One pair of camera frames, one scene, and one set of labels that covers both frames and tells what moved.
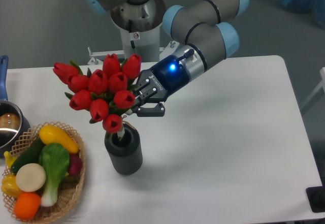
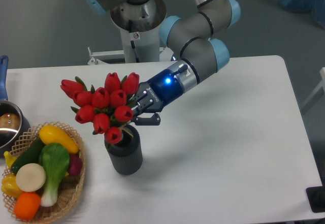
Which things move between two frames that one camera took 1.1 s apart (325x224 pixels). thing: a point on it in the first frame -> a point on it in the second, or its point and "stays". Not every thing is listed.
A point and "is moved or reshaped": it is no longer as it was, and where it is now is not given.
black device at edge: [316, 197] stays
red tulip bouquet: [105, 93] is moved or reshaped
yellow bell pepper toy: [9, 187] stays
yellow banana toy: [9, 159] stays
